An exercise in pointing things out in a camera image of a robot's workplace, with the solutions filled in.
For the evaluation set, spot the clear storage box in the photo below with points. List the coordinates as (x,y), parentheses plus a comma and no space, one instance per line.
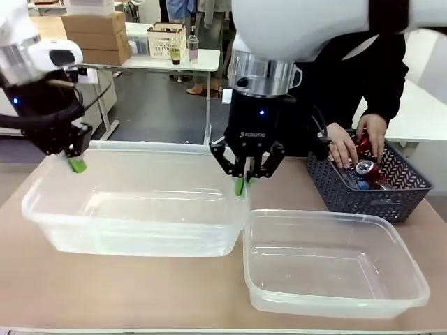
(138,43)

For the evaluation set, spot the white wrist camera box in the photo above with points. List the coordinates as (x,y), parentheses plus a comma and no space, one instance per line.
(227,96)
(87,75)

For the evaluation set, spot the standing person in background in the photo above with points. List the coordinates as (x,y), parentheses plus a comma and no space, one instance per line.
(206,42)

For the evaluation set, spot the person's right forearm black sleeve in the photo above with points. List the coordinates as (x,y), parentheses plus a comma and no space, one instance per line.
(304,125)

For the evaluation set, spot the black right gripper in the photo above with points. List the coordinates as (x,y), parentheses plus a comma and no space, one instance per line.
(251,125)

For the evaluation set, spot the large clear plastic bin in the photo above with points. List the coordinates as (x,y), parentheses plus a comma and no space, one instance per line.
(139,227)

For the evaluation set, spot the person's left forearm black sleeve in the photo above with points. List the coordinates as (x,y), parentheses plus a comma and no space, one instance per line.
(384,90)

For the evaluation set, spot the white plastic container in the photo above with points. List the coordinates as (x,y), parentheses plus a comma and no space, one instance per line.
(89,7)

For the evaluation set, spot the white box with bottles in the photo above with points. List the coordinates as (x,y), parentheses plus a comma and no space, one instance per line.
(166,40)

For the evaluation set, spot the crushed red soda can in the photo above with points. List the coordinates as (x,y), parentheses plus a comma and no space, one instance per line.
(363,141)
(379,177)
(365,167)

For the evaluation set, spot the white side desk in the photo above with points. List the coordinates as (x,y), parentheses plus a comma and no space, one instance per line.
(104,94)

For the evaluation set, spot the person's right hand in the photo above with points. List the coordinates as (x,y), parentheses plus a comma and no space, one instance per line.
(342,146)

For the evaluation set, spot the white desk beside person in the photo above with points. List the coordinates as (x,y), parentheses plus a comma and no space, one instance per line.
(419,111)

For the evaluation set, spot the person's torso black sweater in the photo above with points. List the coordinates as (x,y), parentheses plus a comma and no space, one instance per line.
(356,66)

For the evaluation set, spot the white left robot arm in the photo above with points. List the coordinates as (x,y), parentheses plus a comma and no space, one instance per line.
(38,49)

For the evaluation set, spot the small clear plastic bin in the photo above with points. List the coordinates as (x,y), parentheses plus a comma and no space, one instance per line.
(265,296)

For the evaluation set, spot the brown cardboard box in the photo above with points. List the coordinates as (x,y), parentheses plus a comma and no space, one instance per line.
(97,40)
(94,22)
(104,56)

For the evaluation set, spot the white background table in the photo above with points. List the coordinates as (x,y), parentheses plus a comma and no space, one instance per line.
(206,59)

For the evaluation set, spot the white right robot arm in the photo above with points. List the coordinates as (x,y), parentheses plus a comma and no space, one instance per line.
(286,24)

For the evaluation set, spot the person's left hand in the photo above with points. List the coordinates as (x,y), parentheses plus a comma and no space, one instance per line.
(375,130)

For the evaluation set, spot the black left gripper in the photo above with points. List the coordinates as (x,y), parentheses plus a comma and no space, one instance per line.
(38,111)

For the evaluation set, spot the dark grey woven basket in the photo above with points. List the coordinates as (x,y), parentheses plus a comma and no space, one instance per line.
(401,195)

